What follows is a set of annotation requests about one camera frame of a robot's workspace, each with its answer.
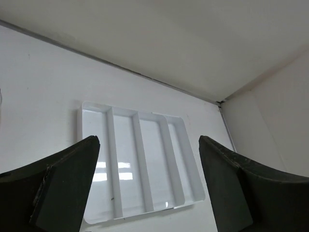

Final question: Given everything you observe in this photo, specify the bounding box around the white divided plastic tray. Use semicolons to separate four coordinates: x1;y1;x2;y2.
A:
77;101;205;224

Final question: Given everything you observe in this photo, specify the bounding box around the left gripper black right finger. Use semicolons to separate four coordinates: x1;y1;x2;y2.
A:
199;136;309;232

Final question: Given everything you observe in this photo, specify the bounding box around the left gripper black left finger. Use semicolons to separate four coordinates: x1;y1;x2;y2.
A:
0;136;100;232

